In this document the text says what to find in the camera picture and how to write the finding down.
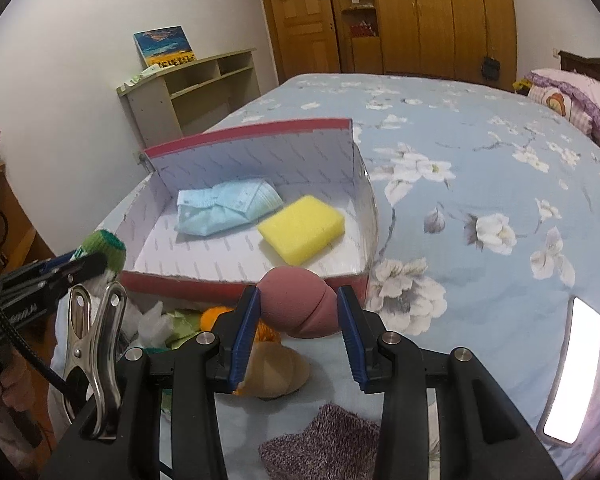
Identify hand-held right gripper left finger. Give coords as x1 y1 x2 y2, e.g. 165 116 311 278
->
40 285 262 480

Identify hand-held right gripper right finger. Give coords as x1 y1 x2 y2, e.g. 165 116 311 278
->
336 285 563 480

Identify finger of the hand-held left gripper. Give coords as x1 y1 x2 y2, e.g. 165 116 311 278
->
42 251 110 287

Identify green white knit wristband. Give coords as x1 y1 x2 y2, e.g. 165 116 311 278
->
75 228 128 306

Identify orange knitted item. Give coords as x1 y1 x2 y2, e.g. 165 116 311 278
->
200 307 281 347

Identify beige makeup sponge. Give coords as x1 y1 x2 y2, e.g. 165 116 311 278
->
236 342 312 401

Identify pink makeup sponge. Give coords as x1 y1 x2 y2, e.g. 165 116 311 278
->
257 267 341 339

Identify red white cardboard box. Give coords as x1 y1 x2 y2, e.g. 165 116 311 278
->
115 117 381 312

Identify white cotton pads bag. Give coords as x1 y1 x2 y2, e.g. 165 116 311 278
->
137 302 174 349

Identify purple knitted cloth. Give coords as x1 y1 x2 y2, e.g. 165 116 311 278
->
258 402 384 480

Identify yellow sponge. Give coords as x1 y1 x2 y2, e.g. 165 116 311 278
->
256 194 346 266

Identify light blue face masks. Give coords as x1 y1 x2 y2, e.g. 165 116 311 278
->
174 178 285 237

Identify person's left hand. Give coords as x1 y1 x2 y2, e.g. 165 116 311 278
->
0 352 42 467

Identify wooden desk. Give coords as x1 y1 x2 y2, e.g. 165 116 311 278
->
0 160 57 291

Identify metal spring clamp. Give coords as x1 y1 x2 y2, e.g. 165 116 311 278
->
62 280 129 442

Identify beige shelf desk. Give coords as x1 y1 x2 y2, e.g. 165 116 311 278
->
116 48 262 151

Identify green white pack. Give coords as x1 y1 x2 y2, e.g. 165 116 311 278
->
122 71 156 89

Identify floral blue bedspread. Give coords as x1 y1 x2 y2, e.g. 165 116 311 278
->
50 74 600 480

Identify bright white flat panel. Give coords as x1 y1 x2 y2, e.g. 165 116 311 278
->
542 296 600 445

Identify blue landscape painting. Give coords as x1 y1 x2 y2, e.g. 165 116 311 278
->
133 25 197 68

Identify wooden door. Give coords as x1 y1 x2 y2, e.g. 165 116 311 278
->
257 0 342 86

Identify wooden wardrobe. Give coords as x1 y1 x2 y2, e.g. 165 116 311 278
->
330 0 519 93

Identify pink purple cartoon pillow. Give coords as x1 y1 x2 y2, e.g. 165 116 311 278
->
525 67 600 159

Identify dark wooden headboard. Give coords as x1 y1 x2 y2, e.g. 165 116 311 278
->
557 50 600 79

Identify black braided cable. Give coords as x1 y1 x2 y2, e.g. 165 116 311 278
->
0 265 88 406

